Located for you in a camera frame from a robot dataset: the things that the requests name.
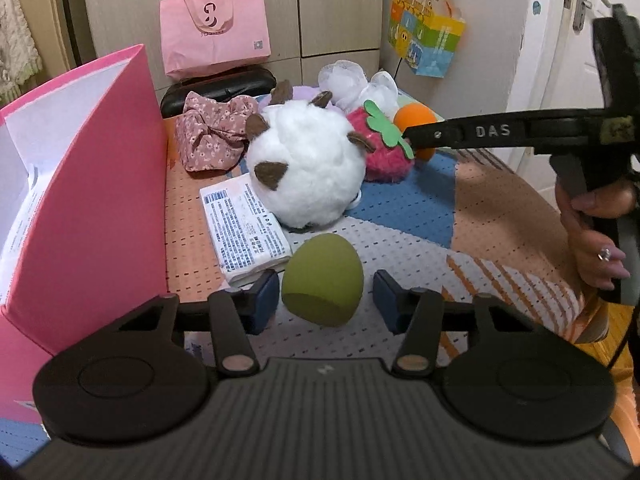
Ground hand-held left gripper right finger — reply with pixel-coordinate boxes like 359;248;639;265
372;269;538;378

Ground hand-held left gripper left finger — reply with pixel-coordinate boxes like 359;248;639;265
117;269;281;378

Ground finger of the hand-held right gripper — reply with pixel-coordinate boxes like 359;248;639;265
402;108;608;156

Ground green egg-shaped sponge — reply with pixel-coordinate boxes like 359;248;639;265
281;233;365;328

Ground orange ball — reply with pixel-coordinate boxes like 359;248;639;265
393;104;441;162

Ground white tissue pack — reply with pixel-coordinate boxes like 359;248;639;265
199;173;293;288

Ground pink strawberry plush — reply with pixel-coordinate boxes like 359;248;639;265
347;100;418;183

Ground white plush ball brown horns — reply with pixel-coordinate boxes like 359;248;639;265
245;80;377;232

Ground pink cardboard box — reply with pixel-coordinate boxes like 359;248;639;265
0;44;168;423

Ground person's right hand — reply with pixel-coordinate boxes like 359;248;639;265
555;180;633;291

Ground white door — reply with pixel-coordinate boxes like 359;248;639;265
502;0;640;126

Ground colourful paper gift bag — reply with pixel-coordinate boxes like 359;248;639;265
388;0;467;78

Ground white mesh bath puff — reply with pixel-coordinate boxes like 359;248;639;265
318;59;400;113

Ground pink floral scrunchie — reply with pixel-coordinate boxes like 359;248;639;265
175;91;261;173

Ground purple bath puff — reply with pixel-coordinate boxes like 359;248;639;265
257;85;346;111

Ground beige wardrobe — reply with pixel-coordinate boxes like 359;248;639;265
80;0;386;96

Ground black suitcase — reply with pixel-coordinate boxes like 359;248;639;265
160;66;277;118

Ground pink tote bag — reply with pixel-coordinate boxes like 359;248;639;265
160;0;272;81

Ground cream knitted cardigan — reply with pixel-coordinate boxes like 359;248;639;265
0;0;43;106

